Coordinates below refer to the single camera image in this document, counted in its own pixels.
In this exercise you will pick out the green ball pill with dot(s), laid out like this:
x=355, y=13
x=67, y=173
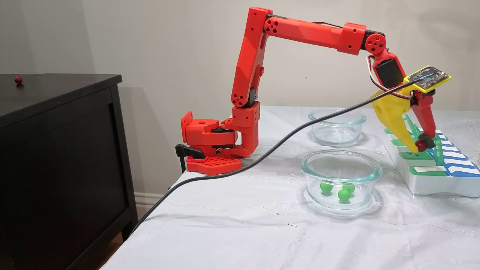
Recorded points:
x=344, y=194
x=326, y=187
x=350, y=187

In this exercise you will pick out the small clear glass bowl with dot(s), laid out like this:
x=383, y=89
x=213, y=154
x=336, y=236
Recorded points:
x=318, y=131

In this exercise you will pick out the white table cover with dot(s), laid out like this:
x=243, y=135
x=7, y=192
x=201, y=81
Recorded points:
x=243, y=232

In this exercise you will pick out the large clear glass bowl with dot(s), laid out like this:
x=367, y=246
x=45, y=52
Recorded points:
x=311, y=187

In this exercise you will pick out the white green blue pill organizer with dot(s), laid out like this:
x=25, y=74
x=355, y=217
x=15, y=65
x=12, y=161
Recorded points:
x=427, y=185

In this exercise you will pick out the black table clamp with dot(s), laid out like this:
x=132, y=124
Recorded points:
x=185, y=151

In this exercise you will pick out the red ball pill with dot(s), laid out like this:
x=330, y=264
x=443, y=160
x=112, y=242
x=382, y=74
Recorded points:
x=18, y=80
x=421, y=146

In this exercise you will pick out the black wooden cabinet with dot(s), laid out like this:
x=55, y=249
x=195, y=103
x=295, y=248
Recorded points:
x=56, y=168

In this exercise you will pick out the camera board on yellow mount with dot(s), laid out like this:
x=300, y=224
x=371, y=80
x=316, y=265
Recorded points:
x=427, y=77

